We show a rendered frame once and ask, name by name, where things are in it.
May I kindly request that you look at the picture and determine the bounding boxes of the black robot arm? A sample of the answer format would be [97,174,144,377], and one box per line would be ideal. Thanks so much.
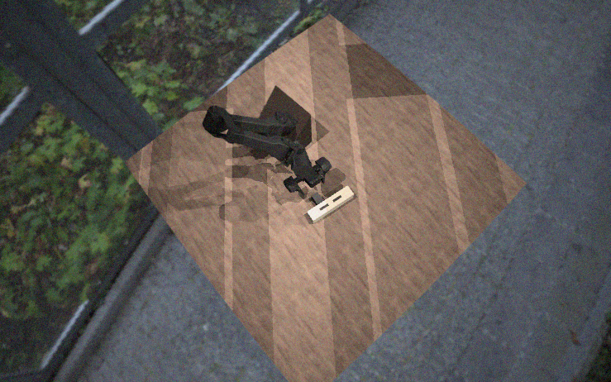
[202,106,324,188]

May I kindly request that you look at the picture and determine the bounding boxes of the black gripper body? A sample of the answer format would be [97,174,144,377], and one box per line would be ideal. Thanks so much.
[284,157,332,193]

